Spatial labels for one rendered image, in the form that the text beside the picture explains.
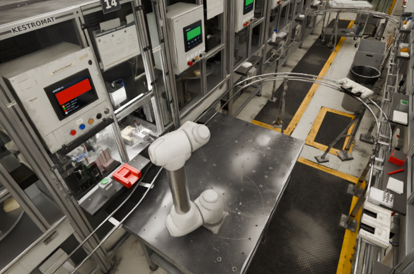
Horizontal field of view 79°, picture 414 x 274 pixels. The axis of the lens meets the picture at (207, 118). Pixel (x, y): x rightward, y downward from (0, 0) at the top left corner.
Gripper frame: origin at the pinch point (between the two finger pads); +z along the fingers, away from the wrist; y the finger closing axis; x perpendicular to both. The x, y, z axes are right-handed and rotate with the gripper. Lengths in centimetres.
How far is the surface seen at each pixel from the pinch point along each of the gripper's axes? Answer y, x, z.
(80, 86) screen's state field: 63, 35, 1
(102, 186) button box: -1, 50, -10
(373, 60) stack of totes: -45, -352, -140
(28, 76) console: 78, 55, 4
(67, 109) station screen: 54, 46, 1
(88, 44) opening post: 80, 20, 6
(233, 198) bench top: -33, -7, -76
